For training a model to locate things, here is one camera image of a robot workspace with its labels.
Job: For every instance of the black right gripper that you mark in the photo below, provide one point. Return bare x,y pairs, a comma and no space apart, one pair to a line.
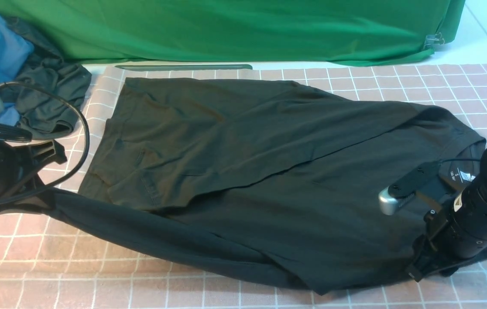
447,244

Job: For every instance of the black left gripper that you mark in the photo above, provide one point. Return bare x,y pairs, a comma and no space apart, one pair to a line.
31,158

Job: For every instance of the gray long sleeve shirt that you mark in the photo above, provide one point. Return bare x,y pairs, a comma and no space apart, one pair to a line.
271,182

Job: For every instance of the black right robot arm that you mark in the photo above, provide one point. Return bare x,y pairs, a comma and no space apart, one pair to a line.
470,207

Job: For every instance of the dark gray crumpled garment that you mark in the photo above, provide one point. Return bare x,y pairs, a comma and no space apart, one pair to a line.
47,69

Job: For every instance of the pink checkered tablecloth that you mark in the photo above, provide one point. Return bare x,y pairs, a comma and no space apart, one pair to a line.
45,264

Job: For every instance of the silver binder clip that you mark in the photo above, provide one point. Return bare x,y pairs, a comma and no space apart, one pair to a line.
433,40

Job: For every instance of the green backdrop cloth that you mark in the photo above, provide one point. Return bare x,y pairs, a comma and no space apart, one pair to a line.
357,33

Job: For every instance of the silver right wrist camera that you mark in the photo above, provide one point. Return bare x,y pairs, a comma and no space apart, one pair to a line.
425,182

